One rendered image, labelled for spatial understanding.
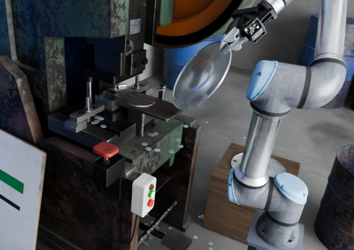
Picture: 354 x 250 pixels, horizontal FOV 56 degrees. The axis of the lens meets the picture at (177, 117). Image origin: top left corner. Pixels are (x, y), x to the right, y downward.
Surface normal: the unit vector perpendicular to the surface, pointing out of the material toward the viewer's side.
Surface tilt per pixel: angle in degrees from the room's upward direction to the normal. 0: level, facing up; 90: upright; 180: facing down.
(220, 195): 90
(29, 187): 78
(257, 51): 90
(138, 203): 90
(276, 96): 100
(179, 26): 90
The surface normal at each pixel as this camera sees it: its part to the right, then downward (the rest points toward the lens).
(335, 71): 0.23, -0.29
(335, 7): -0.16, -0.40
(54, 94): 0.87, 0.29
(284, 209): -0.26, 0.44
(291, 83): -0.16, -0.02
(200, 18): -0.48, 0.34
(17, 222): -0.49, 0.14
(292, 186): 0.23, -0.86
